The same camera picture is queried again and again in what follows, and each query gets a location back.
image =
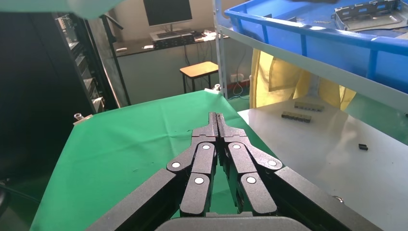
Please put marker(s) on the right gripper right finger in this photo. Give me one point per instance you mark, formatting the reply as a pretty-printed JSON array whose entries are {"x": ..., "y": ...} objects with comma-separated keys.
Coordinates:
[{"x": 242, "y": 159}]

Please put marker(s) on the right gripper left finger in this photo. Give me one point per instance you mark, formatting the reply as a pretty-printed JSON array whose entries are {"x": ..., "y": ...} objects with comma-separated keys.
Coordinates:
[{"x": 204, "y": 159}]

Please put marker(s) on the stamped sheet metal bracket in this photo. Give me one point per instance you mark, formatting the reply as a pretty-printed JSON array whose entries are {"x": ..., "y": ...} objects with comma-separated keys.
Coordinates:
[{"x": 366, "y": 19}]

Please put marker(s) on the dark grey metal strip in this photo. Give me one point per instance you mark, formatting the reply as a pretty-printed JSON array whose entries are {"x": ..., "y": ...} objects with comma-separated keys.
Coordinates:
[
  {"x": 309, "y": 106},
  {"x": 296, "y": 117}
]

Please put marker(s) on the silver binder clip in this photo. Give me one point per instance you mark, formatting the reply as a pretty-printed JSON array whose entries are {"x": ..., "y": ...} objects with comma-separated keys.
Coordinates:
[
  {"x": 217, "y": 87},
  {"x": 81, "y": 118}
]

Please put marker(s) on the green table cloth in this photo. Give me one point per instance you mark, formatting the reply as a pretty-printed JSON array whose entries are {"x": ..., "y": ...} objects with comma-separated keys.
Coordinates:
[{"x": 127, "y": 143}]

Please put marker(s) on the white power strip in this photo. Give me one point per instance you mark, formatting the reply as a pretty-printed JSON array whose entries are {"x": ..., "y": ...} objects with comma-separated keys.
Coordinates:
[{"x": 237, "y": 77}]

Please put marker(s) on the yellow mesh bag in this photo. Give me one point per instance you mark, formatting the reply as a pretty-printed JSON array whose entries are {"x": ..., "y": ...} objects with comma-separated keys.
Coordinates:
[{"x": 277, "y": 79}]

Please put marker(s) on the wooden top stool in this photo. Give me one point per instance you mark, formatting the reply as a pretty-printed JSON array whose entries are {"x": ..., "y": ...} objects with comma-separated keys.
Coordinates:
[{"x": 199, "y": 68}]

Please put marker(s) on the grey office desk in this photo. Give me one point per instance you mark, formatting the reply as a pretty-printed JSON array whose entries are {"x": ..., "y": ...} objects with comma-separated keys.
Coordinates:
[{"x": 153, "y": 76}]

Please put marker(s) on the perforated grey shelf upright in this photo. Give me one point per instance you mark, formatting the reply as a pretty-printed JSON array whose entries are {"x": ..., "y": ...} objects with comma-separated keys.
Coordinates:
[{"x": 220, "y": 47}]

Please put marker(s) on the white metal shelf board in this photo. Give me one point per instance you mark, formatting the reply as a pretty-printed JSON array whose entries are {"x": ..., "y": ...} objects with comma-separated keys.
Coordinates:
[{"x": 318, "y": 76}]

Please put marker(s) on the small black plastic part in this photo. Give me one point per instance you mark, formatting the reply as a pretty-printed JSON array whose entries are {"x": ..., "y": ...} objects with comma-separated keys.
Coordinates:
[{"x": 363, "y": 147}]

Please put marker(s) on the black electronics box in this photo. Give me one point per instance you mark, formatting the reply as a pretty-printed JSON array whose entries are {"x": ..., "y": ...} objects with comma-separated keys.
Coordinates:
[{"x": 173, "y": 41}]

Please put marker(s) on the computer keyboard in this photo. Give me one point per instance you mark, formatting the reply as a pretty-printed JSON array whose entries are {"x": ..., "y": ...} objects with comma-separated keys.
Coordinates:
[{"x": 167, "y": 34}]

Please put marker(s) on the blue plastic bin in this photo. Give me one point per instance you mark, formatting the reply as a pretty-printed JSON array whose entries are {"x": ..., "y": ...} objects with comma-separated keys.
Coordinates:
[{"x": 338, "y": 54}]

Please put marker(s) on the black computer monitor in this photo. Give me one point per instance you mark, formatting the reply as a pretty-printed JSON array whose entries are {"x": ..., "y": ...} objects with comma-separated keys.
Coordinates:
[{"x": 167, "y": 11}]

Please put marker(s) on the black equipment rack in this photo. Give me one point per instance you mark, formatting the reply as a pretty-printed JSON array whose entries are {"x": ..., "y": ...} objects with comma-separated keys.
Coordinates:
[{"x": 32, "y": 95}]

